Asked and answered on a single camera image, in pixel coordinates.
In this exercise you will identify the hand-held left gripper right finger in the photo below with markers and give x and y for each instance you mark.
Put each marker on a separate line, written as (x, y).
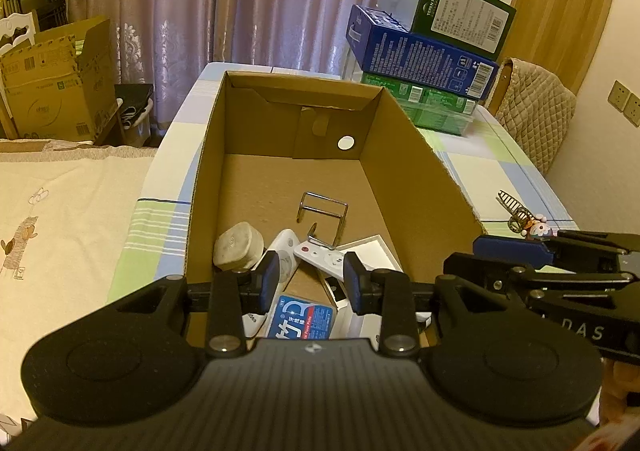
(351, 281)

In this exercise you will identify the cream embroidered bed blanket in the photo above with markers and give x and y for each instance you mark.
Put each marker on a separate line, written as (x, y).
(65, 281)

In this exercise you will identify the dark storage bin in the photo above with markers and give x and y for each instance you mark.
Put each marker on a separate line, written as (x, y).
(132, 111)

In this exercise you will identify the white printed packet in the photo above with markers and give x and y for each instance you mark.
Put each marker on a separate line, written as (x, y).
(254, 326)

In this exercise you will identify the white pad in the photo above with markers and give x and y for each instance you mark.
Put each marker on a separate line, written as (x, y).
(365, 327)

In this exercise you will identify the person's right hand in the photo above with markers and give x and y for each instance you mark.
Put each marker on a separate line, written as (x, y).
(622, 393)

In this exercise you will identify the white plug adapter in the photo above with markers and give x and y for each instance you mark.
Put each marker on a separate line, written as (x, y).
(285, 256)

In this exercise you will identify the wooden door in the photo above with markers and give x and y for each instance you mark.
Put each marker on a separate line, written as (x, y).
(565, 1)

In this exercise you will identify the brown cardboard box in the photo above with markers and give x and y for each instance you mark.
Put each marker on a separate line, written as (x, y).
(415, 171)

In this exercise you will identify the blue dental floss box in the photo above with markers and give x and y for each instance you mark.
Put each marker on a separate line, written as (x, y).
(300, 318)

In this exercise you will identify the open cardboard carton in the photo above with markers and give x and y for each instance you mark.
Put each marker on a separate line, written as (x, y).
(50, 91)

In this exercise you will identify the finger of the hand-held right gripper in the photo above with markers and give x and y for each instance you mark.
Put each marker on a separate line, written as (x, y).
(505, 247)
(475, 267)

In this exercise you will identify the white rounded case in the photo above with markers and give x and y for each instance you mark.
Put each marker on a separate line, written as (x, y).
(237, 246)

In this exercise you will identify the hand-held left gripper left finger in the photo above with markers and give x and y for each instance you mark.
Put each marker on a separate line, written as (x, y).
(269, 278)

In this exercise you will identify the quilted chair back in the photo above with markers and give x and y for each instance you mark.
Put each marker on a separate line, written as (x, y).
(535, 106)

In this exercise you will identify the beige wall socket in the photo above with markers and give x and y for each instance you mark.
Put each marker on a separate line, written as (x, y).
(618, 94)
(633, 108)

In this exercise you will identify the white box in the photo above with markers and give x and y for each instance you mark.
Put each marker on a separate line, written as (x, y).
(372, 253)

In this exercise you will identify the pink patterned curtain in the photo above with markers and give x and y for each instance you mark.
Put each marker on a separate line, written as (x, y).
(225, 1)

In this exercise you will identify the dark green carton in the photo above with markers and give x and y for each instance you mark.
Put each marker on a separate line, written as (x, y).
(465, 16)

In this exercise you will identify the white carved chair back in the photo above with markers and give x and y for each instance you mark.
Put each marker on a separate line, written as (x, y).
(17, 33)

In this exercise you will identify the white remote control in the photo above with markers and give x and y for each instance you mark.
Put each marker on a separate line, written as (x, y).
(320, 258)

